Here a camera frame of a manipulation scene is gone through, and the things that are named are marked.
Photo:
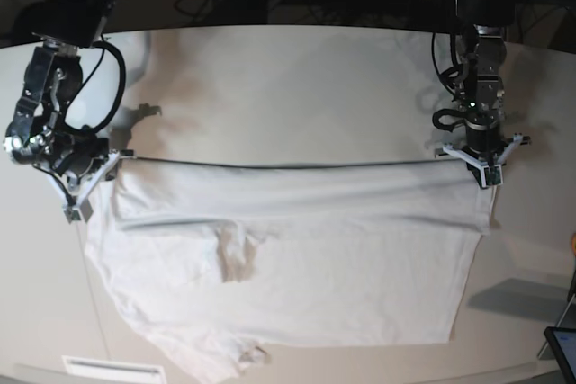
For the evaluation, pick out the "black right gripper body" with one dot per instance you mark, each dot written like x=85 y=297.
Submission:
x=68 y=158

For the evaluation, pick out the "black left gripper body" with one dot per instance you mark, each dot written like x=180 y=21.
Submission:
x=483 y=138

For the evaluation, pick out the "white T-shirt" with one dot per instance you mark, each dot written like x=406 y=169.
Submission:
x=210 y=263

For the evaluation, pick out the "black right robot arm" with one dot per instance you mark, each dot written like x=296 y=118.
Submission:
x=54 y=77

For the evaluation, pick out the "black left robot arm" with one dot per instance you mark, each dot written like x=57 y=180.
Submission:
x=478 y=51

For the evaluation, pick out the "tablet screen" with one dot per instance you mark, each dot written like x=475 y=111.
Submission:
x=562 y=343

